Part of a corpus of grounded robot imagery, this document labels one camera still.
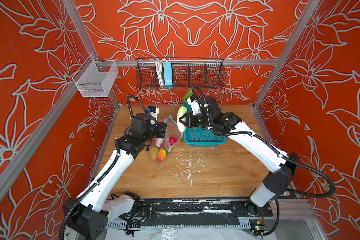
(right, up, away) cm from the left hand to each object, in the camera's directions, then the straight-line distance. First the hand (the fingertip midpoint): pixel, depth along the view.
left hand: (166, 123), depth 73 cm
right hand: (+7, +3, -2) cm, 7 cm away
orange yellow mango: (-4, -19, +13) cm, 24 cm away
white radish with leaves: (+8, +6, -2) cm, 10 cm away
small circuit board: (+44, -49, -4) cm, 66 cm away
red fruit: (+2, -11, +13) cm, 17 cm away
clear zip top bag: (+3, -6, +8) cm, 11 cm away
